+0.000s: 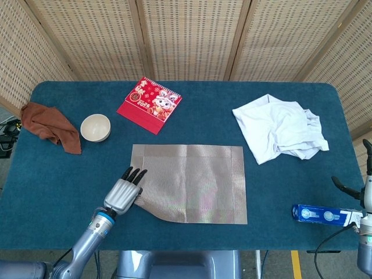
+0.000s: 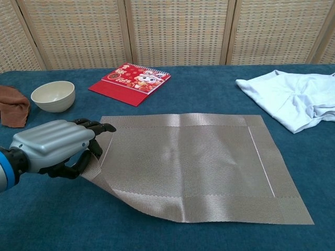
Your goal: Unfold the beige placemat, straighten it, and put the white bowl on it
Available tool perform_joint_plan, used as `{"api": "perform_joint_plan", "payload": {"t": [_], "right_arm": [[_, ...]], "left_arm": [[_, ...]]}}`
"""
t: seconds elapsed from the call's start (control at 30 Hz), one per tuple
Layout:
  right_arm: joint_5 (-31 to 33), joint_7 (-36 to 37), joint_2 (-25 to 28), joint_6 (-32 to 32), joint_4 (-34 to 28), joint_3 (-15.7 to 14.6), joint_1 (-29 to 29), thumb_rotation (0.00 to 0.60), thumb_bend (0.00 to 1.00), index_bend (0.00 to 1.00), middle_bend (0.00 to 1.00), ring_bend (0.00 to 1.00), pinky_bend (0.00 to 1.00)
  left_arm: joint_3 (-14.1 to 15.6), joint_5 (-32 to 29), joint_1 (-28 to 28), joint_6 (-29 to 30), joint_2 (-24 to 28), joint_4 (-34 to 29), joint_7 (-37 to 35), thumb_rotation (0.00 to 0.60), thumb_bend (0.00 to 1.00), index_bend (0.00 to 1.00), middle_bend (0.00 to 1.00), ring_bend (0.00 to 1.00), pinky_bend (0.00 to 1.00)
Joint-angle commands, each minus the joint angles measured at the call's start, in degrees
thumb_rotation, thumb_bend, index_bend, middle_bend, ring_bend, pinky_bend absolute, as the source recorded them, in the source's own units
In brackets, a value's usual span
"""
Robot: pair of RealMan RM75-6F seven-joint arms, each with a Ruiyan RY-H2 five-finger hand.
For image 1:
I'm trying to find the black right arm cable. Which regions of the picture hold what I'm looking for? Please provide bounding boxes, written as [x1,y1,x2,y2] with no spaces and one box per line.
[314,225,360,279]

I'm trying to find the teal table cover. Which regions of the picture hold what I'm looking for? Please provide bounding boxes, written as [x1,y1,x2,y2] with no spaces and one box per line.
[0,80,367,251]

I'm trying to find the red desk calendar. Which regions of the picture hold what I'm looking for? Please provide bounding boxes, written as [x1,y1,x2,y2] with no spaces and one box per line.
[116,76,183,135]

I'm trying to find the black floor cables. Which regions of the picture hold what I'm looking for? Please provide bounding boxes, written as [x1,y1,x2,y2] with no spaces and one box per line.
[0,119,23,159]

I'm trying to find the grey-blue robot torso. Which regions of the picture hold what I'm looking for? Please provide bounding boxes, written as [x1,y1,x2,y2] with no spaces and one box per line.
[112,250,244,279]

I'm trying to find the silver woven placemat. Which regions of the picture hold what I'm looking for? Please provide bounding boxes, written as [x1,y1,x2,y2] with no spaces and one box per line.
[128,144,248,225]

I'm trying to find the white crumpled shirt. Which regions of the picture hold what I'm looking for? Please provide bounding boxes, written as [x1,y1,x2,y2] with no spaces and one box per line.
[231,93,330,166]

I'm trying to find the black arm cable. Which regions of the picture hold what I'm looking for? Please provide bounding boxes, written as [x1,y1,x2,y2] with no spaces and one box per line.
[53,248,73,266]
[314,225,360,279]

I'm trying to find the brown crumpled cloth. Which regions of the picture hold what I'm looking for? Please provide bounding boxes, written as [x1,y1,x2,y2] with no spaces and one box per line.
[20,102,83,155]

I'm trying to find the cream round bowl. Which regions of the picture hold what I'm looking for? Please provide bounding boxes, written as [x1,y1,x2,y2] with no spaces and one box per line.
[80,114,112,143]

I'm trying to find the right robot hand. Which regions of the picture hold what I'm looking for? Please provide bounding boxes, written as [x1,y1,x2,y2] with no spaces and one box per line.
[331,138,372,214]

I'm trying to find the blue toothpaste box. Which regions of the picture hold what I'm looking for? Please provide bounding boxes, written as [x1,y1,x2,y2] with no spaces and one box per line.
[292,203,364,227]

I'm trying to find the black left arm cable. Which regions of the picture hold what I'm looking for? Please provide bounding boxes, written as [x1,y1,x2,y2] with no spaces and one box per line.
[53,248,73,266]

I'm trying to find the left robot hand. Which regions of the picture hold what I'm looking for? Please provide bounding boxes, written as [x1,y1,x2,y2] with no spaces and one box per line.
[103,166,148,216]

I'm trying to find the woven folding screen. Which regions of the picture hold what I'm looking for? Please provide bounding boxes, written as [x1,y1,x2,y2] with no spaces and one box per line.
[0,0,372,181]

